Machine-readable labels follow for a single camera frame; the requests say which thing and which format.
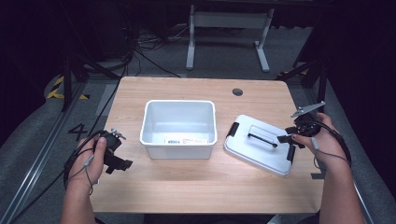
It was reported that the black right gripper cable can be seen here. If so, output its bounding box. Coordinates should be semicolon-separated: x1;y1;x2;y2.
311;119;353;166

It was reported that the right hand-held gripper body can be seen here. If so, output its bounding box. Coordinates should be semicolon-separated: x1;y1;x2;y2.
290;100;327;138

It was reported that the person's right hand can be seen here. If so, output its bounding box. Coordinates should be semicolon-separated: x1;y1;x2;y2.
291;112;352;171

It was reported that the thin grey gripper cable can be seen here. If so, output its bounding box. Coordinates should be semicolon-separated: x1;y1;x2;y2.
310;136;352;171
67;153;96;197

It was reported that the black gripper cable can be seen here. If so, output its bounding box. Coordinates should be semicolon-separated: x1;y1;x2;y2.
12;130;106;224
311;119;353;166

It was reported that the yellow and black floor tape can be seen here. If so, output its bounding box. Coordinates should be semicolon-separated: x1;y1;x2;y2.
46;75;91;101

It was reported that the grey metal desk frame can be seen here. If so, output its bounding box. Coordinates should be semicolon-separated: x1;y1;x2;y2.
185;4;276;74

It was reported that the white lid with black handle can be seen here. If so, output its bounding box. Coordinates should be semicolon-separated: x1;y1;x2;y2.
222;114;297;177

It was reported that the aluminium floor rail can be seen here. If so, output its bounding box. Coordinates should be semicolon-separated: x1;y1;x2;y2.
0;83;89;224

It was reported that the thin grey left gripper cable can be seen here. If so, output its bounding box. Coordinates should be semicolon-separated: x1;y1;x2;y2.
67;153;96;197

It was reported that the person's left hand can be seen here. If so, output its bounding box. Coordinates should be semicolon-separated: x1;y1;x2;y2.
66;135;107;188

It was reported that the white plastic storage box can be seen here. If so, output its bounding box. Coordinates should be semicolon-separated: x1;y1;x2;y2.
139;99;219;161

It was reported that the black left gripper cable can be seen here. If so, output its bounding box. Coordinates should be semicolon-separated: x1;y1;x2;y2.
12;130;106;224

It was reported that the black metal stand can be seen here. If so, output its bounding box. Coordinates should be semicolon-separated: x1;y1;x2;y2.
276;58;329;114
60;55;121;114

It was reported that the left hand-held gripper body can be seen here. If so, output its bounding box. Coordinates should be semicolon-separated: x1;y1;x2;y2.
100;128;127;165

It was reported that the bundle of black floor cables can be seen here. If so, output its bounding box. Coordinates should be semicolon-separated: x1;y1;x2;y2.
120;18;191;78

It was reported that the thin grey right gripper cable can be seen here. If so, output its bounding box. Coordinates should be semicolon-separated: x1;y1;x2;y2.
310;136;352;171

